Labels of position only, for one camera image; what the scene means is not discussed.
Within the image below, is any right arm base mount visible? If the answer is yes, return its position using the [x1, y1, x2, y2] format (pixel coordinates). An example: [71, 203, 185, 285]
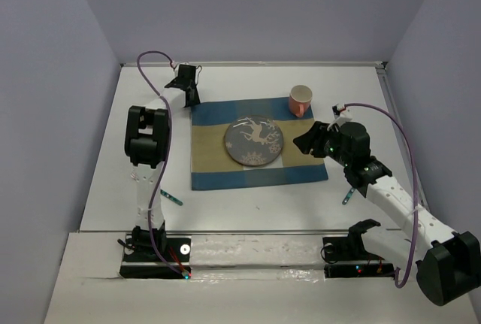
[319, 219, 395, 279]

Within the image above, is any blue beige placemat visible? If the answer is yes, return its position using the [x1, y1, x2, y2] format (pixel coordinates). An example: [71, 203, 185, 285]
[191, 97, 328, 191]

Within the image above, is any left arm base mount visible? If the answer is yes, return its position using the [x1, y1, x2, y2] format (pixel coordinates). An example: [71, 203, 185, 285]
[117, 229, 192, 280]

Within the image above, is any fork with green handle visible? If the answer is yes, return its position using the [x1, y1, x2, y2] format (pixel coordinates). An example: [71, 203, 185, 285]
[129, 171, 184, 207]

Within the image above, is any spoon with green handle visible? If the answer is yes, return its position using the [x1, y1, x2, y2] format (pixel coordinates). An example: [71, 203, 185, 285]
[342, 187, 355, 205]

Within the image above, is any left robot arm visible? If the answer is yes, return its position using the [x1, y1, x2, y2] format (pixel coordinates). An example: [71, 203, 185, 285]
[124, 89, 173, 260]

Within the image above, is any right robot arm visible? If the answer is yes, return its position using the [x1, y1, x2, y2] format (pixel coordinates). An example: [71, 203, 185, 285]
[293, 121, 480, 306]

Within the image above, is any pink cup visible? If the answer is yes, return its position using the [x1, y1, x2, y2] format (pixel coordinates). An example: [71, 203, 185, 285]
[289, 85, 313, 118]

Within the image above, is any grey patterned plate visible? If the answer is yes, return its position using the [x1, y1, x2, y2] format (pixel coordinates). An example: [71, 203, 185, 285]
[224, 115, 284, 167]

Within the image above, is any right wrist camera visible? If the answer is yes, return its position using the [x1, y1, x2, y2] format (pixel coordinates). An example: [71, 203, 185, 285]
[332, 103, 351, 119]

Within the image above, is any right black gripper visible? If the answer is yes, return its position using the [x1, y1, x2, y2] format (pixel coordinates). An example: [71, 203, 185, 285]
[291, 121, 351, 167]

